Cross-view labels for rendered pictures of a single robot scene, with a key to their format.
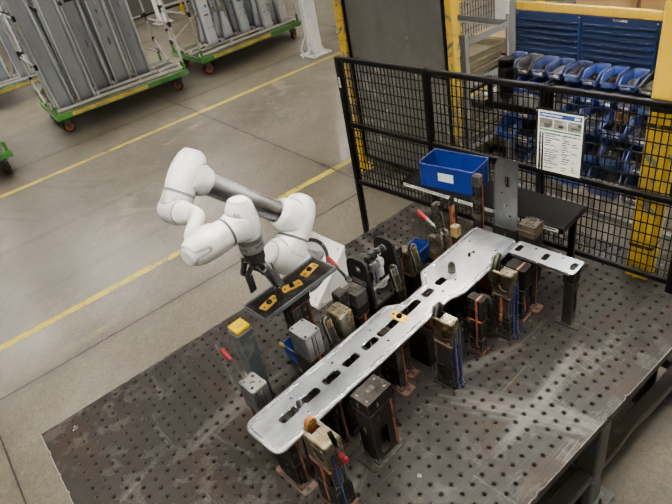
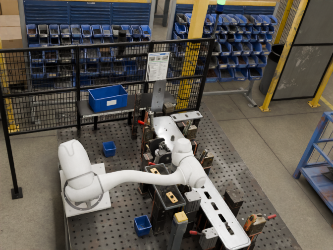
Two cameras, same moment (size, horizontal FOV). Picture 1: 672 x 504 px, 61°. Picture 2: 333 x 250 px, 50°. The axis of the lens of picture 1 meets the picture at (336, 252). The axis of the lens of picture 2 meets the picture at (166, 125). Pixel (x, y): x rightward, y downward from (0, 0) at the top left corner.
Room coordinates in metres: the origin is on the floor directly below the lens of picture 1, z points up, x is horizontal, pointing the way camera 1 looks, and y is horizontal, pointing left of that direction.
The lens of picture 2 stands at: (1.57, 1.80, 2.85)
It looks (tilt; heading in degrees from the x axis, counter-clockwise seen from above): 37 degrees down; 279
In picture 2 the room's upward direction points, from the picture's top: 10 degrees clockwise
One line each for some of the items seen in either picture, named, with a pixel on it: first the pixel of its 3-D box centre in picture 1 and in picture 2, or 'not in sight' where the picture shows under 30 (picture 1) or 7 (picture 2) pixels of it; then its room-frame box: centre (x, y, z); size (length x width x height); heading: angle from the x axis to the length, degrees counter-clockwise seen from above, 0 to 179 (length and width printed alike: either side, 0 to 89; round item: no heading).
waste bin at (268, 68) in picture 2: not in sight; (278, 71); (0.82, -3.56, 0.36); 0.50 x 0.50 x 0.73
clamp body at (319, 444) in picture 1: (331, 468); (249, 235); (1.15, 0.16, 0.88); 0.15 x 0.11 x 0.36; 38
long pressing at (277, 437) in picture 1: (397, 321); (192, 170); (1.64, -0.18, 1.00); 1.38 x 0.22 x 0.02; 128
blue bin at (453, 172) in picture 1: (453, 171); (107, 97); (2.52, -0.66, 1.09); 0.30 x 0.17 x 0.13; 44
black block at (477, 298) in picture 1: (478, 323); (191, 156); (1.69, -0.51, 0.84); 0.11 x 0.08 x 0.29; 38
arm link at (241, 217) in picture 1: (239, 219); (182, 153); (1.70, 0.30, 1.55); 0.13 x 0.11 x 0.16; 129
